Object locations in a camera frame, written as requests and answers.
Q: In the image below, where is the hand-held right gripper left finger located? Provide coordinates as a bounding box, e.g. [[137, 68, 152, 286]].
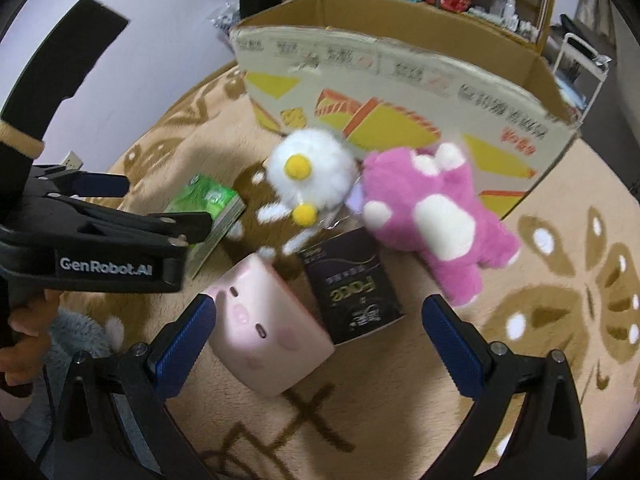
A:
[[52, 293, 217, 480]]

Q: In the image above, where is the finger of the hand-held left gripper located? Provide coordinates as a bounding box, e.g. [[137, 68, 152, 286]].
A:
[[75, 210, 213, 248]]

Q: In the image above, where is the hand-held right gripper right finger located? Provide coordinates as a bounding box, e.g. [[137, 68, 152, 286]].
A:
[[421, 294, 587, 480]]

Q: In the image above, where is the green tissue pack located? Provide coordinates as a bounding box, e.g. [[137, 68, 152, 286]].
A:
[[164, 173, 246, 279]]

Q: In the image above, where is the pink pig plush cube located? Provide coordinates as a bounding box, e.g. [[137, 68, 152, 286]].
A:
[[199, 253, 335, 397]]

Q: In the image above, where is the black tissue pack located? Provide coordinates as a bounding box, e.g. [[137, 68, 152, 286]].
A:
[[297, 227, 406, 346]]

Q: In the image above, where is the pink and white plush toy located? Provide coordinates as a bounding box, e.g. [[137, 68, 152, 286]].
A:
[[361, 142, 522, 308]]

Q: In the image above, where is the white fluffy plush toy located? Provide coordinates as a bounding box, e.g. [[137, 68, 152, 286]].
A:
[[264, 128, 357, 227]]

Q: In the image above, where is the cardboard box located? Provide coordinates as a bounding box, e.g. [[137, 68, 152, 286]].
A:
[[229, 0, 582, 221]]

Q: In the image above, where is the person's left forearm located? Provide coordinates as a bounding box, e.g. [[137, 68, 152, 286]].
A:
[[0, 0, 130, 221]]

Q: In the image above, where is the person's left hand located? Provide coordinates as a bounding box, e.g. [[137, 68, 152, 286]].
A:
[[0, 290, 63, 423]]

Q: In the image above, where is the grey fluffy plush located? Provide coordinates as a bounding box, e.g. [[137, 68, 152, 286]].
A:
[[42, 307, 126, 376]]

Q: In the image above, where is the clear plastic bag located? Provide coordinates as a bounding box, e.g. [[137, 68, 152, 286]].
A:
[[207, 1, 242, 43]]

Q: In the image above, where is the white metal rack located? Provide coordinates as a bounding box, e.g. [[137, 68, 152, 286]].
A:
[[550, 32, 612, 126]]

